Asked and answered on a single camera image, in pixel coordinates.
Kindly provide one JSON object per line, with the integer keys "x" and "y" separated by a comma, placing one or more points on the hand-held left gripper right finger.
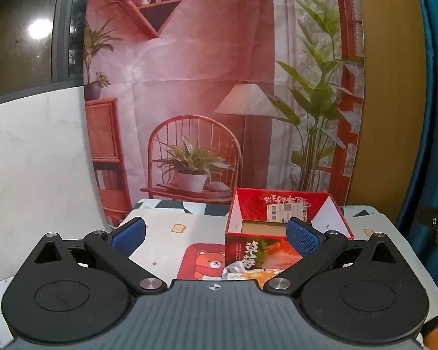
{"x": 302, "y": 237}

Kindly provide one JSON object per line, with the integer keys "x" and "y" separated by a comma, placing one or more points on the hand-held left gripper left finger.
{"x": 128, "y": 234}

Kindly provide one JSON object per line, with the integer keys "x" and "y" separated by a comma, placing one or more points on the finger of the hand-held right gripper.
{"x": 429, "y": 218}

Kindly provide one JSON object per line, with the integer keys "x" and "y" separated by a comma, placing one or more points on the red strawberry print box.
{"x": 250, "y": 251}

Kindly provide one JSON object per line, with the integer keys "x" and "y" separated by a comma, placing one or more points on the silver white plastic bag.
{"x": 237, "y": 271}

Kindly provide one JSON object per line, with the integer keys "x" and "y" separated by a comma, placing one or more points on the printed white tablecloth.
{"x": 189, "y": 218}

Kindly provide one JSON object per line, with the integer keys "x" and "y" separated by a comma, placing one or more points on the red bear print mat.
{"x": 204, "y": 262}

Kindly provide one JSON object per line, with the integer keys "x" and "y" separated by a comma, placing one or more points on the yellow wooden board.
{"x": 390, "y": 98}

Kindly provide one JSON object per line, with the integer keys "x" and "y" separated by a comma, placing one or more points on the printed room scene backdrop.
{"x": 204, "y": 62}

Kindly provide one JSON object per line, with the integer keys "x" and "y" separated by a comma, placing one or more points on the dark glass window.
{"x": 22, "y": 43}

